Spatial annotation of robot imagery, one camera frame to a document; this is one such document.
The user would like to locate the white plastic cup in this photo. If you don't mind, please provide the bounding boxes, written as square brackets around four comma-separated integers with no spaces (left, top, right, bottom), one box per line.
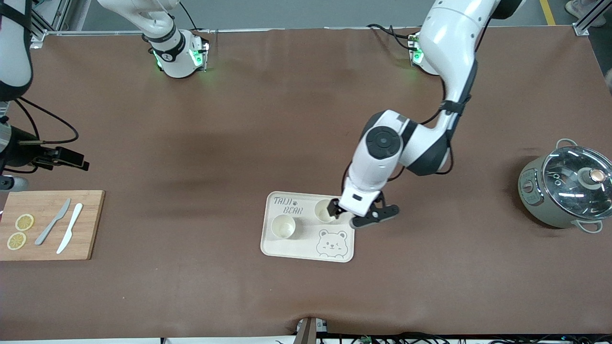
[314,198,340,224]
[271,214,297,239]

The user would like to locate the cream bear print tray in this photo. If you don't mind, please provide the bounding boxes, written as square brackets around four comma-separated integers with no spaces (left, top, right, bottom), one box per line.
[261,191,357,263]

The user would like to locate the grey plastic knife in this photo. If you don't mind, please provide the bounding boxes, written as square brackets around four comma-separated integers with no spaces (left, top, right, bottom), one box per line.
[34,198,71,246]

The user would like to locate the white plastic knife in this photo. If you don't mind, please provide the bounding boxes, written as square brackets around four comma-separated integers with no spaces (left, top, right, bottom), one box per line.
[56,203,83,255]

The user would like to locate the bamboo cutting board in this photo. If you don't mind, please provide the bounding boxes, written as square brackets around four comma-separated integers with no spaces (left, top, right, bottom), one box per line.
[0,190,105,261]

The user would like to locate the brown table mat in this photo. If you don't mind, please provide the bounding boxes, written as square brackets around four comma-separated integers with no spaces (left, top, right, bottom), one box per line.
[0,26,612,341]

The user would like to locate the grey-green electric cooker pot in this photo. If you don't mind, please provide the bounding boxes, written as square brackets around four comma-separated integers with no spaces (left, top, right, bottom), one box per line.
[518,139,612,234]

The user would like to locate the glass pot lid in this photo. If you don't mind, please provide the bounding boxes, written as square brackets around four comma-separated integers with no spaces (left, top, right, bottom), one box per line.
[542,146,612,220]

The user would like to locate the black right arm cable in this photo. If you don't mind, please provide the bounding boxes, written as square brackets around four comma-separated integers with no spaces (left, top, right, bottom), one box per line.
[13,98,79,144]

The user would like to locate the aluminium frame corner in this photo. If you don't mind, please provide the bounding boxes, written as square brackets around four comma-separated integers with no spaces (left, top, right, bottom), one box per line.
[574,0,612,36]
[29,0,72,48]

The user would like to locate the grey table edge mount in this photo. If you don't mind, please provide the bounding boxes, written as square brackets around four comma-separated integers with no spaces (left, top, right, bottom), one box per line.
[294,317,329,344]

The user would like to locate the black left base cables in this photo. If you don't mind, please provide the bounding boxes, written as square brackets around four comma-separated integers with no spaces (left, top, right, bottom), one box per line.
[367,23,421,52]

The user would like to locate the black right base cable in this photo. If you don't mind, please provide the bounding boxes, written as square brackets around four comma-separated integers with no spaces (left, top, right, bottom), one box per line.
[179,0,201,33]

